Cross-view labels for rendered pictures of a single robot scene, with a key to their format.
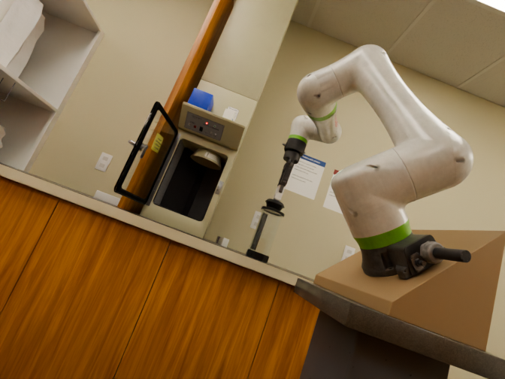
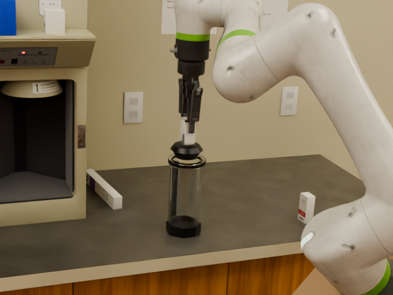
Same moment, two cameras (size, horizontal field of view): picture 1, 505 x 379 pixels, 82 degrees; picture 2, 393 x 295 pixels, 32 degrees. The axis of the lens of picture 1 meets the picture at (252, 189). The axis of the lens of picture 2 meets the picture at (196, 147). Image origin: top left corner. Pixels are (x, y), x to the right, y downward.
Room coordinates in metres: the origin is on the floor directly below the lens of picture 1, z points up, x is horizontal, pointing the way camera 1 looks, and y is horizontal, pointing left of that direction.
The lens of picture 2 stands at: (-0.47, 0.48, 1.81)
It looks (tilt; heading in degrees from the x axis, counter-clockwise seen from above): 18 degrees down; 340
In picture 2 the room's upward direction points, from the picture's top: 3 degrees clockwise
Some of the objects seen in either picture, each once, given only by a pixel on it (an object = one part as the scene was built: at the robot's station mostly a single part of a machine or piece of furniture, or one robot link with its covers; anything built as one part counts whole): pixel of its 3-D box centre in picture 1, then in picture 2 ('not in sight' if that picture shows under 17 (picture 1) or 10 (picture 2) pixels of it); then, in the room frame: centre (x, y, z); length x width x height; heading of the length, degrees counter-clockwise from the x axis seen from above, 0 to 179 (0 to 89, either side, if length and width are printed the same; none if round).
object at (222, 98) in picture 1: (203, 161); (23, 85); (1.55, 0.31, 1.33); 0.32 x 0.25 x 0.77; 92
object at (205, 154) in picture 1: (207, 158); (31, 81); (1.53, 0.29, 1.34); 0.18 x 0.18 x 0.05
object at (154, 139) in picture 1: (150, 156); not in sight; (1.25, 0.47, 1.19); 0.30 x 0.01 x 0.40; 174
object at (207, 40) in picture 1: (187, 99); not in sight; (1.57, 0.53, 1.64); 0.49 x 0.03 x 1.40; 2
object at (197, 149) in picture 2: (275, 201); (186, 145); (1.29, -0.12, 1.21); 0.09 x 0.09 x 0.07
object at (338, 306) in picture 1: (379, 319); not in sight; (0.68, -0.37, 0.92); 0.32 x 0.32 x 0.04; 4
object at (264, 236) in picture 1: (265, 233); (185, 193); (1.29, -0.12, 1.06); 0.11 x 0.11 x 0.21
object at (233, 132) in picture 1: (211, 126); (31, 51); (1.37, 0.30, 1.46); 0.32 x 0.12 x 0.10; 92
